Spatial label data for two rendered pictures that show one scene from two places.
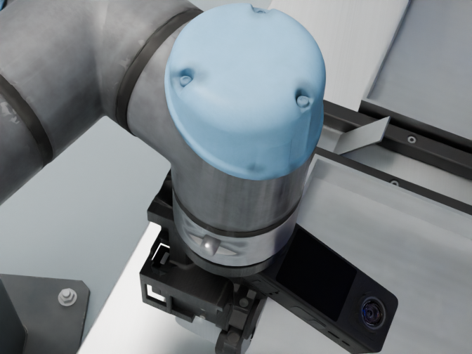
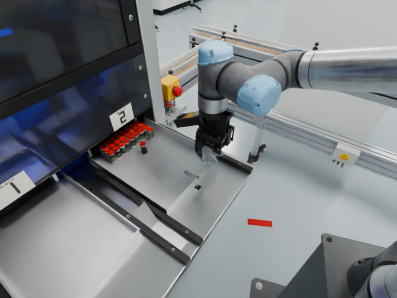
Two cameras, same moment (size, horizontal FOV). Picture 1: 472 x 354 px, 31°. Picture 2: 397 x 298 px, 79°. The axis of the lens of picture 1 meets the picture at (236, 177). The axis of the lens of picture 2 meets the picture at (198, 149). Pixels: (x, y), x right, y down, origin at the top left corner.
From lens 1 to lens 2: 0.76 m
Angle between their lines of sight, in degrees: 75
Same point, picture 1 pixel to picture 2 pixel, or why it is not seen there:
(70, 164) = not seen: outside the picture
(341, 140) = (152, 224)
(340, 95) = (143, 247)
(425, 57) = (97, 260)
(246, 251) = not seen: hidden behind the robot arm
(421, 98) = (112, 239)
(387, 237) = (152, 191)
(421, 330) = (155, 168)
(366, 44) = (119, 274)
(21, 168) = not seen: hidden behind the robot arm
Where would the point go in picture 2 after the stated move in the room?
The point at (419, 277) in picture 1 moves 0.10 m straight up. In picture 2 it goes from (148, 180) to (143, 158)
